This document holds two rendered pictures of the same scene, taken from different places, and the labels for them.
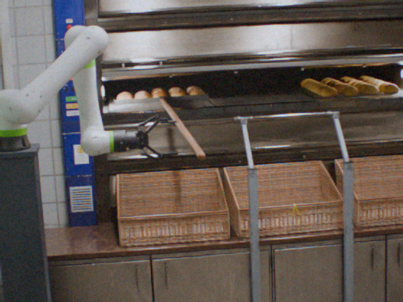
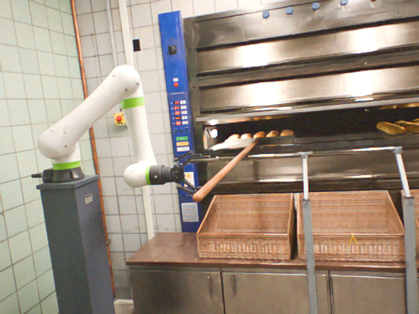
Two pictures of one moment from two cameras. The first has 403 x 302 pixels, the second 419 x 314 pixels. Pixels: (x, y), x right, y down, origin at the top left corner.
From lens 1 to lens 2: 2.23 m
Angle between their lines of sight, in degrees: 22
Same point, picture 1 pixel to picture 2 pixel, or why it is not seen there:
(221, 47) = (294, 95)
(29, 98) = (52, 134)
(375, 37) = not seen: outside the picture
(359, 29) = not seen: outside the picture
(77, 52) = (102, 90)
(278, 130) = (346, 163)
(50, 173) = (168, 192)
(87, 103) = (135, 140)
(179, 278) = (245, 290)
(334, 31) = (400, 74)
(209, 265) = (271, 282)
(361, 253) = not seen: outside the picture
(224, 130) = (299, 163)
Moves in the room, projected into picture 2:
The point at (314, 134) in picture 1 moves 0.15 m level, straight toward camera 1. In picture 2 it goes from (380, 167) to (378, 171)
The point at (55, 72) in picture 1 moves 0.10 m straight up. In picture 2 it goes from (80, 110) to (76, 85)
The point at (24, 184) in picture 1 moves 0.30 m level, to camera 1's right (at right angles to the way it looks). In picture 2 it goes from (69, 212) to (124, 214)
